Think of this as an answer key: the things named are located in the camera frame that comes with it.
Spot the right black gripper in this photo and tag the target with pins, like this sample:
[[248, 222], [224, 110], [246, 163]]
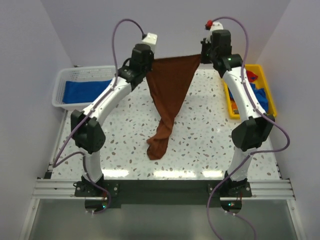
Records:
[[205, 45]]

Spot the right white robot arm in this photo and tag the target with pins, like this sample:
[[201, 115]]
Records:
[[255, 125]]

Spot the white plastic laundry basket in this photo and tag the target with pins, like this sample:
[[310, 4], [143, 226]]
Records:
[[78, 75]]

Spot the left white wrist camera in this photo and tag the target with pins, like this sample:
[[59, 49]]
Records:
[[150, 39]]

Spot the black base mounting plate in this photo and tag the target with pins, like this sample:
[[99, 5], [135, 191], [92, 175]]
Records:
[[112, 194]]

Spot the red and blue cloth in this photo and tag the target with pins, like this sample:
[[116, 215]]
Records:
[[251, 76]]

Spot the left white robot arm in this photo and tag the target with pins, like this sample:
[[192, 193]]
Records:
[[86, 125]]

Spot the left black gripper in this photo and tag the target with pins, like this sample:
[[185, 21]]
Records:
[[151, 59]]

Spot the crumpled blue towel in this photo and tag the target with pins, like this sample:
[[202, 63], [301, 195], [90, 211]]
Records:
[[260, 95]]

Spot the brown towel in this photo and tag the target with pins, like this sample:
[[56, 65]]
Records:
[[168, 83]]

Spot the yellow plastic bin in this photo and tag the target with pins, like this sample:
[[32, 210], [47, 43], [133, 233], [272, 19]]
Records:
[[261, 82]]

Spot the folded blue towel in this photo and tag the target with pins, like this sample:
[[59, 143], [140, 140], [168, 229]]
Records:
[[83, 92]]

